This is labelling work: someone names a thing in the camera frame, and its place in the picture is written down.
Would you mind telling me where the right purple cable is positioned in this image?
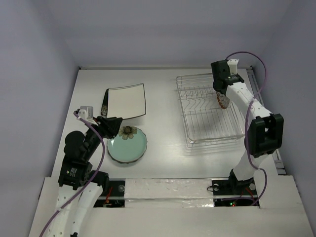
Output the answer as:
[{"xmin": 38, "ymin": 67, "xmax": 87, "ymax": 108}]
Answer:
[{"xmin": 226, "ymin": 51, "xmax": 269, "ymax": 207}]

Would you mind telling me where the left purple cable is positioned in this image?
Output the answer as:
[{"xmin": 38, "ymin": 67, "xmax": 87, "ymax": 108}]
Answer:
[{"xmin": 35, "ymin": 111, "xmax": 106, "ymax": 237}]

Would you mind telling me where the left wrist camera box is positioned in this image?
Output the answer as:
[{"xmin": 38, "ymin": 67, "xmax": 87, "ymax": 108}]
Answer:
[{"xmin": 75, "ymin": 106, "xmax": 93, "ymax": 120}]

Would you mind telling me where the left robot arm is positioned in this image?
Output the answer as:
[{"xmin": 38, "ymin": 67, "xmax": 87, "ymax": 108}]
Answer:
[{"xmin": 40, "ymin": 111, "xmax": 122, "ymax": 237}]

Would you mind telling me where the purple cable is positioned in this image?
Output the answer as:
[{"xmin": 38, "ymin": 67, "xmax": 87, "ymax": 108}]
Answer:
[
  {"xmin": 226, "ymin": 51, "xmax": 269, "ymax": 207},
  {"xmin": 35, "ymin": 111, "xmax": 106, "ymax": 237}
]

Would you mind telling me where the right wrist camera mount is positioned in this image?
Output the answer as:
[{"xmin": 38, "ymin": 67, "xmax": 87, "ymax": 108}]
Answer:
[{"xmin": 227, "ymin": 59, "xmax": 239, "ymax": 75}]

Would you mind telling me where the pale green flower plate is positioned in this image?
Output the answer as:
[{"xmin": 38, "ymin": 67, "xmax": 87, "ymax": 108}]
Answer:
[{"xmin": 107, "ymin": 125, "xmax": 147, "ymax": 163}]

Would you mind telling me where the metal wire dish rack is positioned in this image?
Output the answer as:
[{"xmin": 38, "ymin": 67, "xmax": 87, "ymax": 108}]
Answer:
[{"xmin": 176, "ymin": 73, "xmax": 244, "ymax": 146}]

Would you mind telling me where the cream square plate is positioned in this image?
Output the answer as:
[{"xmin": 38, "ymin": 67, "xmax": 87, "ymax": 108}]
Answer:
[{"xmin": 107, "ymin": 83, "xmax": 147, "ymax": 119}]

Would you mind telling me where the black floral rectangular plate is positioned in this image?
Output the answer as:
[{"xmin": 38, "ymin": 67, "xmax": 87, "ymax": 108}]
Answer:
[{"xmin": 100, "ymin": 89, "xmax": 109, "ymax": 118}]

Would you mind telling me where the white petal pattern bowl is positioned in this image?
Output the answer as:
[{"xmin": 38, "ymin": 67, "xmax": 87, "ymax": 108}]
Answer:
[{"xmin": 216, "ymin": 92, "xmax": 230, "ymax": 109}]

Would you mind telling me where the teal scalloped round plate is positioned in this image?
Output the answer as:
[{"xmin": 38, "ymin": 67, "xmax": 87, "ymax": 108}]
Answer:
[{"xmin": 110, "ymin": 130, "xmax": 149, "ymax": 165}]

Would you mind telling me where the metal side rail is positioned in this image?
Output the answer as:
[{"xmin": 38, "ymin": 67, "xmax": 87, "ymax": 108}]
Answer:
[{"xmin": 246, "ymin": 69, "xmax": 286, "ymax": 176}]

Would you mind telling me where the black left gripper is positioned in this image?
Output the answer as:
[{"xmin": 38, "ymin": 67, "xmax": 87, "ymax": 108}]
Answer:
[{"xmin": 83, "ymin": 115, "xmax": 122, "ymax": 158}]

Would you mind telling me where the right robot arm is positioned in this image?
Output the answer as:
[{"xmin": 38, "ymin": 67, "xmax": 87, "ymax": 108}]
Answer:
[{"xmin": 211, "ymin": 59, "xmax": 284, "ymax": 196}]

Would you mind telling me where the silver foil tape strip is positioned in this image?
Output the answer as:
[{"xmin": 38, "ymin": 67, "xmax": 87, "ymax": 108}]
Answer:
[{"xmin": 124, "ymin": 178, "xmax": 214, "ymax": 208}]

